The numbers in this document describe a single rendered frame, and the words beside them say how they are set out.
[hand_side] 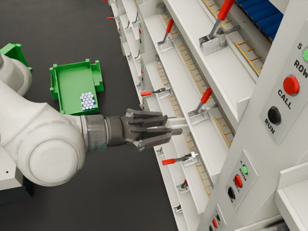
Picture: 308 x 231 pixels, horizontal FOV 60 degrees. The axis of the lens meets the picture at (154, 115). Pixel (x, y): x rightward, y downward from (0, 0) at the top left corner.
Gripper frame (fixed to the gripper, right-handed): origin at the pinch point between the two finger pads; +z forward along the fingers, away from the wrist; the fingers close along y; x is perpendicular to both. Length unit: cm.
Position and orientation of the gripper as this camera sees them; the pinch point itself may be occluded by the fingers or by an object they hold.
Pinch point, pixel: (179, 125)
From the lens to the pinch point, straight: 73.4
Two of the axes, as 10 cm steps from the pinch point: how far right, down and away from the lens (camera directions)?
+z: 9.4, -0.7, 3.5
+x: 2.1, -6.7, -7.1
